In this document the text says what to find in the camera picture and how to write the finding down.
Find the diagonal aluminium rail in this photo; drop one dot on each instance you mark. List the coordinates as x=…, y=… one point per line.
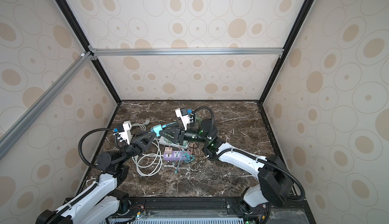
x=16, y=131

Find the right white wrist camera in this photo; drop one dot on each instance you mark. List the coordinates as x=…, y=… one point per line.
x=185, y=115

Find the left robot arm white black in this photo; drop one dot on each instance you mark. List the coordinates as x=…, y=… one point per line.
x=102, y=199

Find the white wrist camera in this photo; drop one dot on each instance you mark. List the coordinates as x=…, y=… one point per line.
x=123, y=134
x=185, y=115

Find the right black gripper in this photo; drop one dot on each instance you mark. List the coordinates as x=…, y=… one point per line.
x=177, y=134

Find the white blue power strip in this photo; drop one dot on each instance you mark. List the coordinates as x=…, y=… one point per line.
x=183, y=145

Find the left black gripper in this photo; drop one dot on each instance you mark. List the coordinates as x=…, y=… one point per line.
x=136, y=148

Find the teal charger plug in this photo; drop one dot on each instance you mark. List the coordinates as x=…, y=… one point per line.
x=156, y=129

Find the horizontal aluminium rail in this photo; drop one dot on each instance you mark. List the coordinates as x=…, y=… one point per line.
x=181, y=52

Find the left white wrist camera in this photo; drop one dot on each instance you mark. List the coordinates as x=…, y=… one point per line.
x=123, y=134

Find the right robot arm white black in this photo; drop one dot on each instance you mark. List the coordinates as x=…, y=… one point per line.
x=276, y=184

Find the purple power strip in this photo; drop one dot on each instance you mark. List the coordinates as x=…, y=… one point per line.
x=176, y=156

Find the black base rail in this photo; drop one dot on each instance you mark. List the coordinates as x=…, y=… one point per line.
x=197, y=210

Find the pink charger plug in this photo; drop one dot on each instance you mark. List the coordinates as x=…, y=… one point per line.
x=168, y=150

